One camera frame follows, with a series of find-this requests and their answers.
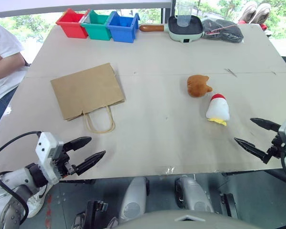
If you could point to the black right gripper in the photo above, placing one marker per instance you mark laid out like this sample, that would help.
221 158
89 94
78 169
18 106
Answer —
277 148

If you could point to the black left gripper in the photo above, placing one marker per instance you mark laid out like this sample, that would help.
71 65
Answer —
62 164

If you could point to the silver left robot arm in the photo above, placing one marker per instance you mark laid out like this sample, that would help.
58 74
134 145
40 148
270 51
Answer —
15 181

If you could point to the brown paper bag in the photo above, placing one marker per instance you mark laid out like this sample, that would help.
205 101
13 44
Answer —
88 95

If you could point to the white chicken plush toy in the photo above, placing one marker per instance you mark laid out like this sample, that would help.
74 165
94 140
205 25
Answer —
218 108

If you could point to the black stand foot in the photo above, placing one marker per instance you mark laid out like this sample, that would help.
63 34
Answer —
230 205
91 214

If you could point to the white sneaker with black logo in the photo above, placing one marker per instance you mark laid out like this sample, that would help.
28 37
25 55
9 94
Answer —
38 198

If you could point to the silver left robot leg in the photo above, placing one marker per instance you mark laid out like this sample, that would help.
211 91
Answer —
133 198

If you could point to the silver robot leg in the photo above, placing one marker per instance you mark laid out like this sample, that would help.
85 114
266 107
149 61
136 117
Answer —
133 198
193 196

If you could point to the brown plush toy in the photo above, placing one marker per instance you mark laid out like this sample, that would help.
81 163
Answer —
198 85

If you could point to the silver right robot leg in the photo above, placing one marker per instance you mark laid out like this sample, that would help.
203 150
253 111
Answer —
193 196

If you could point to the grey robot torso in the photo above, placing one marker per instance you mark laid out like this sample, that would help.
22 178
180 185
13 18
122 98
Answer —
193 220

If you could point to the black bagged cloth bundle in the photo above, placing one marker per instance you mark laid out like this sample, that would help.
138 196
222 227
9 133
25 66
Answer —
222 29

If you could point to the person in white shirt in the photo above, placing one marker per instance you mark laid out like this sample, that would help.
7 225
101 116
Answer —
3 66

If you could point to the pair of pale sneakers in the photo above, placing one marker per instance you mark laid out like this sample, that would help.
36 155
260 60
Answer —
253 13

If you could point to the green plastic bin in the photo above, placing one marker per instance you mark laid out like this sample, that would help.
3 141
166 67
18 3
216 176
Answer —
96 26

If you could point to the red plastic bin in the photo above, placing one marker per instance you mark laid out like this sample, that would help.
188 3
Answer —
71 23

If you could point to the blue plastic bin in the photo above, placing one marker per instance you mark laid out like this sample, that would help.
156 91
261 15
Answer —
122 28

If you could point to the green electric frying pan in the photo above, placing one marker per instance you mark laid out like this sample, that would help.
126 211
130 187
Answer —
178 29

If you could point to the clear plastic measuring cup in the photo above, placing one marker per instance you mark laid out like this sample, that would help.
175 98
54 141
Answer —
184 13

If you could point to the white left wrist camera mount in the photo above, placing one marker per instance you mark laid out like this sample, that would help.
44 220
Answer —
47 152

